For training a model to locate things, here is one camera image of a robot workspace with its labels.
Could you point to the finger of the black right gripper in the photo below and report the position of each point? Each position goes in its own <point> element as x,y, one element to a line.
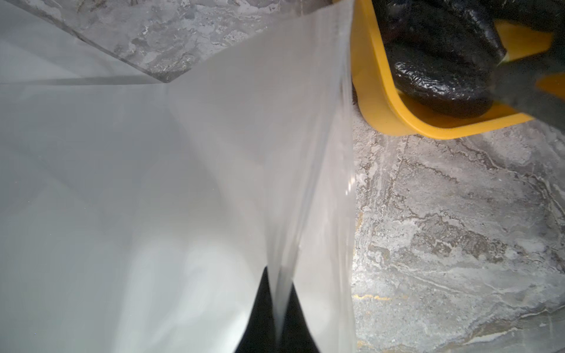
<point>529,88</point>

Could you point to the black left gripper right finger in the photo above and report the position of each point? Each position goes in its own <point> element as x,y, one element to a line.
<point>296,337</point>

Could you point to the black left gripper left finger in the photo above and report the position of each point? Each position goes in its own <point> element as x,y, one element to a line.
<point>259,335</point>

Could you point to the clear zip-top bag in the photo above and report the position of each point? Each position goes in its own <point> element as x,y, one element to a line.
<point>141,217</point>

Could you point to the pile of toy eggplants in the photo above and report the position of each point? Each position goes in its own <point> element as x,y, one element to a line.
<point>441,53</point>

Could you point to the yellow plastic bin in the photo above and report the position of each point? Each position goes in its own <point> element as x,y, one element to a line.
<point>393,113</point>

